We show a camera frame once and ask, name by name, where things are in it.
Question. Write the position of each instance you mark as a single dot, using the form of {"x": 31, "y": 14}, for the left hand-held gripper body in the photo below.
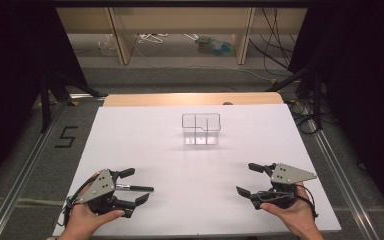
{"x": 100, "y": 186}

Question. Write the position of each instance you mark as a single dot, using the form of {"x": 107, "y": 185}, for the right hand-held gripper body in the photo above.
{"x": 288, "y": 174}

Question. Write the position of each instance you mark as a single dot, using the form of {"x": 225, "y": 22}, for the black makeup brush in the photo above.
{"x": 140, "y": 188}

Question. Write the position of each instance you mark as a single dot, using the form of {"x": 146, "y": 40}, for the clear acrylic organizer box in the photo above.
{"x": 200, "y": 138}

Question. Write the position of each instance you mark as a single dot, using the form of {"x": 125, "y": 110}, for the person's left hand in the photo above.
{"x": 83, "y": 221}

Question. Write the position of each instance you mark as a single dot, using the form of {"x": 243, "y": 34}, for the person's right hand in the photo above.
{"x": 298, "y": 216}

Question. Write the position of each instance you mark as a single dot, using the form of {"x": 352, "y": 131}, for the white board sheet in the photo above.
{"x": 166, "y": 160}

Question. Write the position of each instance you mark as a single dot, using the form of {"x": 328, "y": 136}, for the black metal stand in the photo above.
{"x": 317, "y": 96}
{"x": 45, "y": 100}

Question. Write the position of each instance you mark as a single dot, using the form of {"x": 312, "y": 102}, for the light wooden table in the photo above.
{"x": 180, "y": 99}

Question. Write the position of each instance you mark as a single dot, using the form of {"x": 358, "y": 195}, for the black curtain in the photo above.
{"x": 13, "y": 83}
{"x": 363, "y": 83}

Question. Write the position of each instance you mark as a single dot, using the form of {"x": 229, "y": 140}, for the bag of colourful toys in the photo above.
{"x": 213, "y": 46}

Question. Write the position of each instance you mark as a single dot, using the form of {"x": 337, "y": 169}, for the clear plastic bag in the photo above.
{"x": 107, "y": 45}

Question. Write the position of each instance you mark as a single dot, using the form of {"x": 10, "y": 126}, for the beige wooden shelf unit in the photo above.
{"x": 120, "y": 43}

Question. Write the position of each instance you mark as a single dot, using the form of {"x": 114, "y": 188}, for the white clothes hangers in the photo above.
{"x": 150, "y": 38}

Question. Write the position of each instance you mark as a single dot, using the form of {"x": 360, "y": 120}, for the aluminium floor rail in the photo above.
{"x": 343, "y": 180}
{"x": 20, "y": 186}

